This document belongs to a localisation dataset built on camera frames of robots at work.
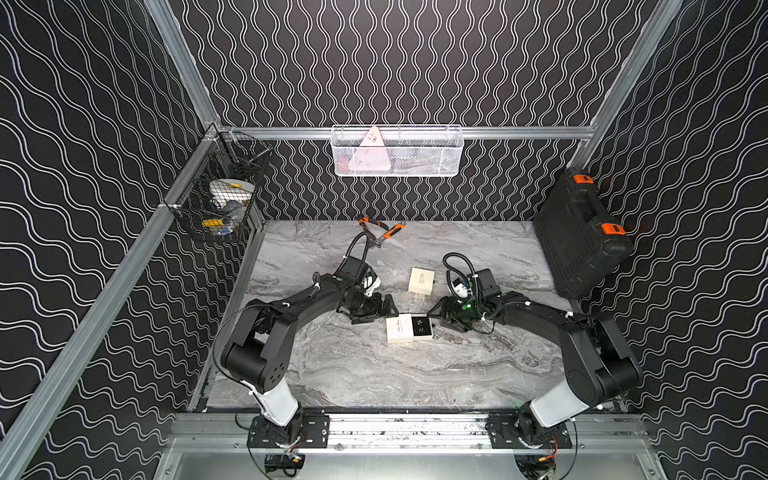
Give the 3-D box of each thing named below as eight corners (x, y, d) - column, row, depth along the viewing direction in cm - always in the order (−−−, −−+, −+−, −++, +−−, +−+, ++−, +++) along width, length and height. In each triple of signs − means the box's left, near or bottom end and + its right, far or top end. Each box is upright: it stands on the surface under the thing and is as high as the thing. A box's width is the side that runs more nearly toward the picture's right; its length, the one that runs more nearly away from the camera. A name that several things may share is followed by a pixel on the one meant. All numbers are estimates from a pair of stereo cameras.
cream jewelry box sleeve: (407, 291, 102) (408, 286, 100) (411, 273, 107) (411, 267, 105) (431, 295, 101) (433, 290, 99) (434, 277, 106) (435, 271, 104)
